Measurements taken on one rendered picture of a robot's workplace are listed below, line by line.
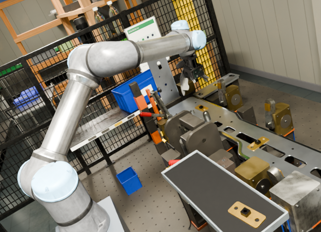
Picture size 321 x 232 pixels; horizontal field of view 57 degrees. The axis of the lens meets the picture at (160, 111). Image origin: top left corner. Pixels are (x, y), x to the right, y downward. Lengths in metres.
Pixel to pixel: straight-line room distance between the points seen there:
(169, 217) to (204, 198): 0.68
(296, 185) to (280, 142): 0.36
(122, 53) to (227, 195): 0.51
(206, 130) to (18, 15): 8.44
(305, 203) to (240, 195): 0.16
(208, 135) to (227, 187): 0.29
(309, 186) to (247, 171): 0.20
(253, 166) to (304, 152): 0.22
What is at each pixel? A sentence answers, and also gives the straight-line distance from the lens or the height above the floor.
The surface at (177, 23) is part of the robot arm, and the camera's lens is 1.35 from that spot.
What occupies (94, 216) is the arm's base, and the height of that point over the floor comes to 1.16.
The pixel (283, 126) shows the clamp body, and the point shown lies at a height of 0.97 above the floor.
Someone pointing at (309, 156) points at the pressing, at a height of 1.00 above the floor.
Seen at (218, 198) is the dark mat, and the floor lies 1.16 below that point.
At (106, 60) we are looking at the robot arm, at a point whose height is 1.52.
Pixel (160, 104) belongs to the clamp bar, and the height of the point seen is 1.14.
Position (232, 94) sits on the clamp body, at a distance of 1.55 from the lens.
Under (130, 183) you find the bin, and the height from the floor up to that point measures 0.76.
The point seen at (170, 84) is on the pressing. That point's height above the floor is 1.09.
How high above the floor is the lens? 1.70
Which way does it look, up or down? 25 degrees down
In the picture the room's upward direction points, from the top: 22 degrees counter-clockwise
